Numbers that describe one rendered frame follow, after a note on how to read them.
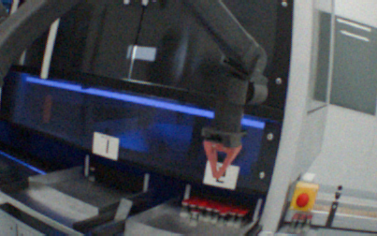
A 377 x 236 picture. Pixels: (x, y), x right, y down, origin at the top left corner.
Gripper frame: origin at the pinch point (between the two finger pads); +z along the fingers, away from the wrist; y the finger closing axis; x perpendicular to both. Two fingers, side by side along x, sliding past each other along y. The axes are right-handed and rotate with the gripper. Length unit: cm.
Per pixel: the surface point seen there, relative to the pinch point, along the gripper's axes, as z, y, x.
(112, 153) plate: 7.9, 26.1, 37.6
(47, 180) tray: 19, 11, 53
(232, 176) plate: 5.9, 26.1, 3.3
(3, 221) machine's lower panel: 54, 26, 92
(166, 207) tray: 18.5, 25.0, 18.8
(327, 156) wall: 68, 486, 1
